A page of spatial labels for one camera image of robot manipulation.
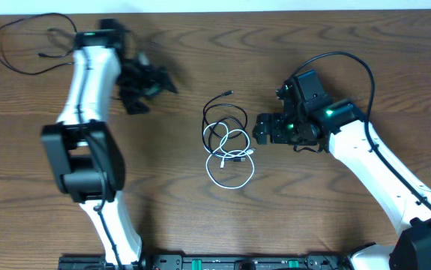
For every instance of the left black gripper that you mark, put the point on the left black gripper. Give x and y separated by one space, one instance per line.
149 83

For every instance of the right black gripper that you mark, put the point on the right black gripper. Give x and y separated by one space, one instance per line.
276 119

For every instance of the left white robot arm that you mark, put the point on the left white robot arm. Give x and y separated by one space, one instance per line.
85 160

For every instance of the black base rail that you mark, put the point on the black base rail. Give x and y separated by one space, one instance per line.
180 261

